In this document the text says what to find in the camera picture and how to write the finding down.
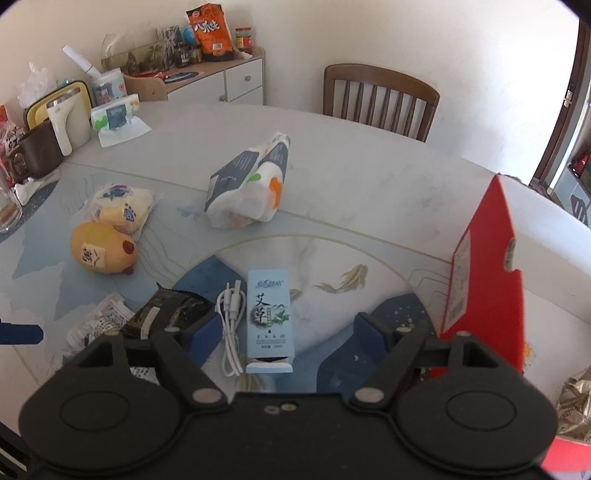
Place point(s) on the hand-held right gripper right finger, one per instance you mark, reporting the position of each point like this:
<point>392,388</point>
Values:
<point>369,333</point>

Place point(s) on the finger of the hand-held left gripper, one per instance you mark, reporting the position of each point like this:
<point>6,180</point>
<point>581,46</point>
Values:
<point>21,333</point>

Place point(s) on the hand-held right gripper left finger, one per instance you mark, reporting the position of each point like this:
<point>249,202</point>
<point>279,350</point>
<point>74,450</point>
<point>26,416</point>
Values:
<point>205,330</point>

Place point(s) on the black snack packet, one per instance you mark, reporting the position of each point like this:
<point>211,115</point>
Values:
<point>161,310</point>

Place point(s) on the light blue carton box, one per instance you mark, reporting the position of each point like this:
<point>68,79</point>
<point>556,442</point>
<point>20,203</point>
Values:
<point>270,323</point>

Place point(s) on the clear wrapper with black print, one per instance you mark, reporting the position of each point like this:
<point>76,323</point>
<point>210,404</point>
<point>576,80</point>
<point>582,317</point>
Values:
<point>99,323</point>

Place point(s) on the white cardboard box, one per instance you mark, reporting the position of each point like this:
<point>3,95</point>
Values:
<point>485,286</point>

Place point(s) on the blueberry print bread packet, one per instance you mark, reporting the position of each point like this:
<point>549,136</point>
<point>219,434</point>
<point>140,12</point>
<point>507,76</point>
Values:
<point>122,205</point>

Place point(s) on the gold foil packet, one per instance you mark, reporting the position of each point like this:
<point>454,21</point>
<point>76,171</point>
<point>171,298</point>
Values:
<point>575,401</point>

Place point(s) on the white patterned desktop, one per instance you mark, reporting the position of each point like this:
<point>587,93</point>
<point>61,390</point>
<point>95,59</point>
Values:
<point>369,184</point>

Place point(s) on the clear glass cup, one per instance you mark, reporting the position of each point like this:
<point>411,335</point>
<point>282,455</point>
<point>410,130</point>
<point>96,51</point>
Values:
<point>8,203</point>

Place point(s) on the white printed tissue pack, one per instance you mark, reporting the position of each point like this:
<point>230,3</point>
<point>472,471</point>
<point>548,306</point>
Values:
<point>249,184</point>

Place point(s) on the red snack packet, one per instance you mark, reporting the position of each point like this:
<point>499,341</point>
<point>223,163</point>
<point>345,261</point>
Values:
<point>7,138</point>

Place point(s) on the white electric kettle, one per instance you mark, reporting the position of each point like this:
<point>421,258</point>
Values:
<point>67,122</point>

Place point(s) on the yellow rimmed container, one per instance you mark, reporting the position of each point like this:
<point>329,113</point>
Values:
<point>34,105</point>

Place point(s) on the green printed tissue pack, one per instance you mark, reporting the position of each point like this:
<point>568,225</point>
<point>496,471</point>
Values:
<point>115,116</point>

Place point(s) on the brown wooden chair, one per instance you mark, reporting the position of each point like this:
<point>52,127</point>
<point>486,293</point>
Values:
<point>378,97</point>

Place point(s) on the light wooden chair back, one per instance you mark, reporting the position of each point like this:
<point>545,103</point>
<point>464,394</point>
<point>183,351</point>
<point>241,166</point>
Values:
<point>143,87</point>

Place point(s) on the clear plastic bag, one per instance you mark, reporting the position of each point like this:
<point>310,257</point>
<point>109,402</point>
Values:
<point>34,82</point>

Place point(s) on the white sideboard cabinet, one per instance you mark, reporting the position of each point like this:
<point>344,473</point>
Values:
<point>240,78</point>

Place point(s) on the black round mat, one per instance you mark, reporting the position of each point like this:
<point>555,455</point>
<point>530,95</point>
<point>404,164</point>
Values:
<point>184,75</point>

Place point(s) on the printed paper roll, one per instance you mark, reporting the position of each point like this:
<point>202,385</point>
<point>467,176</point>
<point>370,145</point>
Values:
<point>108,86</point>

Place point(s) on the red bag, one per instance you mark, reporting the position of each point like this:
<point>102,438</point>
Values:
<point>582,165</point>

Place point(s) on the dark glass jar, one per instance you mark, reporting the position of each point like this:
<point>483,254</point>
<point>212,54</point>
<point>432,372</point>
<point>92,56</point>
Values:
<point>185,53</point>

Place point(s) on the white tube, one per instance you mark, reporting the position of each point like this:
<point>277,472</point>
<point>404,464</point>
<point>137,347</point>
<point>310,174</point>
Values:
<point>81,60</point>

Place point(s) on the glass fish tank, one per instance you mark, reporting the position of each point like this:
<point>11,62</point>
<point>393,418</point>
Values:
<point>134,57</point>

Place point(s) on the printed photo card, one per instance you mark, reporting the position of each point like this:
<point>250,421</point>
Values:
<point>170,39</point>

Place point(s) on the red lid jar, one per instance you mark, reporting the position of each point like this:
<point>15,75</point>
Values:
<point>244,39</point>

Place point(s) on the orange snack bag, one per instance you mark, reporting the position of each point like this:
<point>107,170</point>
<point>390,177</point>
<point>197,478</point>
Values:
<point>211,30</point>

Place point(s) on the brown door frame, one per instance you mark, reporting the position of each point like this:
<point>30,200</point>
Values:
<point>551,120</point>

